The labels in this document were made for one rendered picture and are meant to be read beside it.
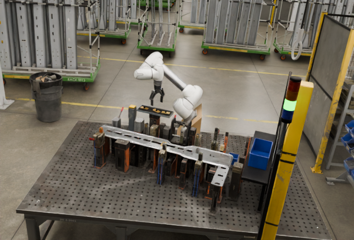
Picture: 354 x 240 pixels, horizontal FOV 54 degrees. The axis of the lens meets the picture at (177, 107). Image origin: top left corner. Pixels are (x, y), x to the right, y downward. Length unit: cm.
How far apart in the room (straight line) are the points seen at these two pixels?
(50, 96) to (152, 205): 318
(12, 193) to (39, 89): 181
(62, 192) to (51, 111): 278
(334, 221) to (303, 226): 138
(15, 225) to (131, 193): 142
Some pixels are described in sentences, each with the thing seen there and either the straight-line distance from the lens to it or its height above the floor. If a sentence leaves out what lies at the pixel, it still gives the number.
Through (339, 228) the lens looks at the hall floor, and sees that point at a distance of 454.
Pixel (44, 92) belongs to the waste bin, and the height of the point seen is 54.
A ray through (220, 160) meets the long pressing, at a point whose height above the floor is 100.
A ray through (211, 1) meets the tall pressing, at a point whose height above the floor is 143.
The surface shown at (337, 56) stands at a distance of 502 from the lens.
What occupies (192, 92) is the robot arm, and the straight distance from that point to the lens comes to 396.
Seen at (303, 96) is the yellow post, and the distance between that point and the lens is 236.
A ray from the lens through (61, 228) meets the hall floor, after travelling 401.
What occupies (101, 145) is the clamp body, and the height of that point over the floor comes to 94.
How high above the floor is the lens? 273
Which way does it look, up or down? 25 degrees down
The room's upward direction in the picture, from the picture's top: 5 degrees clockwise
